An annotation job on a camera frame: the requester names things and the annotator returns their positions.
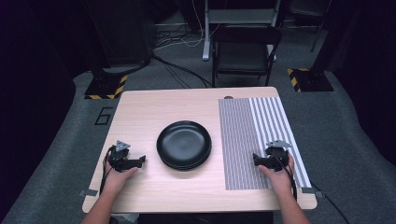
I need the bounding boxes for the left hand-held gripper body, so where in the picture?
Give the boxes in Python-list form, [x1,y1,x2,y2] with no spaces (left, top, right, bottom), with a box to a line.
[107,139,136,174]

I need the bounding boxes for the white floor cables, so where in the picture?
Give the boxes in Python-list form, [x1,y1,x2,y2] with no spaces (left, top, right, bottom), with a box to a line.
[153,0,207,52]

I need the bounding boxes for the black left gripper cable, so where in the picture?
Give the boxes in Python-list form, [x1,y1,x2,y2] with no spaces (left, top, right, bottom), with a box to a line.
[98,145,117,196]

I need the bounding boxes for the black folding chair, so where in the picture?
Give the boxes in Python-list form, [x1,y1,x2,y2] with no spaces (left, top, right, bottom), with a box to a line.
[210,24,283,88]

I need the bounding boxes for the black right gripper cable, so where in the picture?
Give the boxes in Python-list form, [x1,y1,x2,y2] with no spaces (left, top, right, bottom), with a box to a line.
[271,152,299,201]

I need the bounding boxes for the white desk frame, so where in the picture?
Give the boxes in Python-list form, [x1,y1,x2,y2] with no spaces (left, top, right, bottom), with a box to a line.
[202,0,282,62]

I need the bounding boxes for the black plate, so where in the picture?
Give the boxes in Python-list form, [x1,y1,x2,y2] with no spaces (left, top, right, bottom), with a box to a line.
[161,157,211,172]
[156,119,213,166]
[158,152,213,169]

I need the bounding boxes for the grey striped placemat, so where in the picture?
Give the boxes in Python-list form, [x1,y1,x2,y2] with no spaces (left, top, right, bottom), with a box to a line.
[218,96,313,191]

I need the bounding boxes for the black yellow striped stand base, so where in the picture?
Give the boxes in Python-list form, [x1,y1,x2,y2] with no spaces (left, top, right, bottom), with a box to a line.
[286,67,335,93]
[84,74,129,101]

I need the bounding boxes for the black cabinet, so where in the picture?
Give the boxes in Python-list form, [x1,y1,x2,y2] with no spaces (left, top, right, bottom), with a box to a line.
[83,0,154,67]

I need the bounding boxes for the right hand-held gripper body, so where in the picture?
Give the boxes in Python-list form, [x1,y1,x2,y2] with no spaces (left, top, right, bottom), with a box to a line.
[263,139,292,173]

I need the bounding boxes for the thick black floor cable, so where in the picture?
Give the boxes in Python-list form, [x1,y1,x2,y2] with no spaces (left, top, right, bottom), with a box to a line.
[151,53,213,90]

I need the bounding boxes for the grey tape strip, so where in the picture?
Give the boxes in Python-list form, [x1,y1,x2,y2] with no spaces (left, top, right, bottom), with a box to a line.
[300,187,324,198]
[78,189,99,198]

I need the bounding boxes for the person's left hand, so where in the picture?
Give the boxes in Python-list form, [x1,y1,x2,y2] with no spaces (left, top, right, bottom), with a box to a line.
[102,154,139,196]

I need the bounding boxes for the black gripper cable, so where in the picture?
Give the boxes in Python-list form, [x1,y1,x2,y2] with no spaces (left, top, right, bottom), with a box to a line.
[271,152,299,201]
[98,145,117,196]

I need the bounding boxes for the person's right hand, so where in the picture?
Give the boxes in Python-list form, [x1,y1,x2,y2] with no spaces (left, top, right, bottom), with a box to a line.
[257,153,296,198]

